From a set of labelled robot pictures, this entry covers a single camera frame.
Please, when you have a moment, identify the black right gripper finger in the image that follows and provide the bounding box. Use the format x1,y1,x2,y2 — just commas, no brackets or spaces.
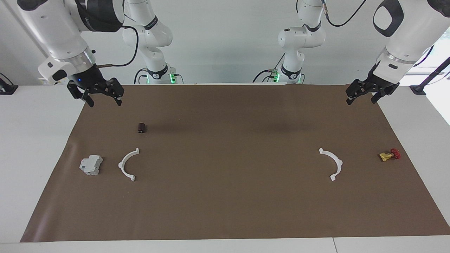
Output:
67,81,95,108
105,78,124,106

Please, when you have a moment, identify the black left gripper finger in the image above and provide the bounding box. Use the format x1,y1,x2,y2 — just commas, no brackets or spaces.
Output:
346,80,369,105
371,84,399,104

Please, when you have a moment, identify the white half-ring pipe clamp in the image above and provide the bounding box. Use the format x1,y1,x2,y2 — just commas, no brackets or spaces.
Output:
118,148,140,182
319,148,343,182

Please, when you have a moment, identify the black stand with pole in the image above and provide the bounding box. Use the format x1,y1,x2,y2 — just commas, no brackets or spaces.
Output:
410,56,450,95

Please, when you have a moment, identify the grey circuit breaker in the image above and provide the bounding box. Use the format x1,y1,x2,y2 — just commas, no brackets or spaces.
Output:
79,155,103,176

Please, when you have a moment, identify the brown table mat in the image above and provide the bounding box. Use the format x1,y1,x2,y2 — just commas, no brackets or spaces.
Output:
20,84,450,243

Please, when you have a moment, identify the black base cable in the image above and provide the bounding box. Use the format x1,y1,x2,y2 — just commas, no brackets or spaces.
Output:
134,68,148,85
253,53,285,83

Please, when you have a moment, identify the white wall power strip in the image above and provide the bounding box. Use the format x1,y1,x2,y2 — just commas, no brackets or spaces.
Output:
38,78,67,86

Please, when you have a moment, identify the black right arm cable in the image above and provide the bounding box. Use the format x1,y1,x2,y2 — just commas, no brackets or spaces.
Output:
95,25,139,68

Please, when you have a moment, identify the brass valve with red handle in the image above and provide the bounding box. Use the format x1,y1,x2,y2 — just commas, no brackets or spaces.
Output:
379,148,401,162

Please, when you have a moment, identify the black table clamp mount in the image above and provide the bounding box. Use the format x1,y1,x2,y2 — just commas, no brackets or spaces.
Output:
0,73,19,95

